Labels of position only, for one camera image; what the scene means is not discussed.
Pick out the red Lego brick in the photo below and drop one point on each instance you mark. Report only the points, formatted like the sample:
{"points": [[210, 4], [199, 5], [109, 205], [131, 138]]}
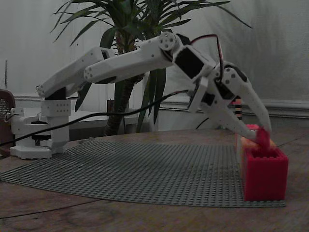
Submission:
{"points": [[263, 140]]}

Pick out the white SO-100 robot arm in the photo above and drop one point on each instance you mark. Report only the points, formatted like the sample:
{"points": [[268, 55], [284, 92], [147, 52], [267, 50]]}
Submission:
{"points": [[125, 62]]}

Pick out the large pink lego block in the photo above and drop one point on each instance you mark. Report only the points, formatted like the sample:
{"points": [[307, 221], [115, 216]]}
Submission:
{"points": [[252, 127]]}

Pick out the orange lego block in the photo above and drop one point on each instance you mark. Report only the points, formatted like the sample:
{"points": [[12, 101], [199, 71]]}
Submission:
{"points": [[248, 144]]}

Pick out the red lego block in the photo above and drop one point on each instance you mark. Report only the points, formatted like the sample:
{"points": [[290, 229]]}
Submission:
{"points": [[265, 178]]}

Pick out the grey Lego baseplate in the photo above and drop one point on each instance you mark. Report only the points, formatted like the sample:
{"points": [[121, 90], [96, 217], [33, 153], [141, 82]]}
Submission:
{"points": [[144, 169]]}

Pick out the tall palm house plant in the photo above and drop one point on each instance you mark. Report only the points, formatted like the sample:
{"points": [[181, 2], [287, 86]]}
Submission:
{"points": [[130, 26]]}

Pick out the brown perforated chair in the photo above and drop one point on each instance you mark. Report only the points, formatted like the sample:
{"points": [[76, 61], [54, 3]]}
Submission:
{"points": [[6, 106]]}

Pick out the striped Lego camera tower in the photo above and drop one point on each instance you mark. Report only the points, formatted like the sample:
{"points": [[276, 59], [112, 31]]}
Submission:
{"points": [[237, 110]]}

